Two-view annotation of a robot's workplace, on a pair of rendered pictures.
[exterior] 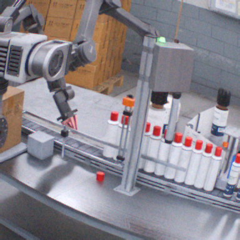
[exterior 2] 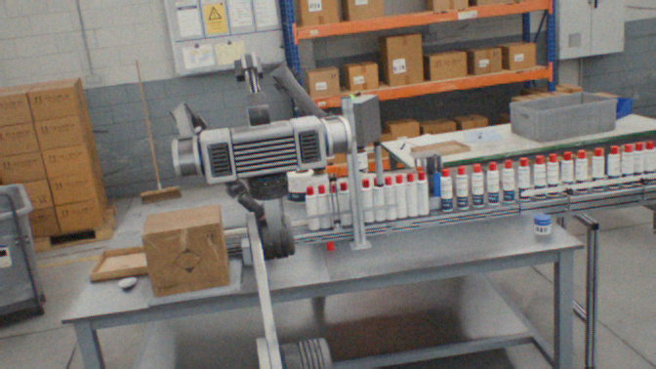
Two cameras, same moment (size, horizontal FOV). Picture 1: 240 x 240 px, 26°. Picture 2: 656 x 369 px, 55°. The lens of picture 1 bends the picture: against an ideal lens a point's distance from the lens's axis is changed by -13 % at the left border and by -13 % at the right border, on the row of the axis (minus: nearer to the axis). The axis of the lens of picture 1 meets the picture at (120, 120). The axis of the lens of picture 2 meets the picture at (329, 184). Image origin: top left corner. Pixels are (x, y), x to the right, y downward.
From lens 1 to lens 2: 1.39 m
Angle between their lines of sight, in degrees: 30
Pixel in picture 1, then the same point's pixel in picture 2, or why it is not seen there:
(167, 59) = (366, 112)
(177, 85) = (375, 134)
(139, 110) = (352, 169)
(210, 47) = not seen: hidden behind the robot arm
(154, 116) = (322, 181)
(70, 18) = (36, 150)
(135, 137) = (355, 193)
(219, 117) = (361, 160)
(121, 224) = (407, 267)
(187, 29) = (155, 117)
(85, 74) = (88, 213)
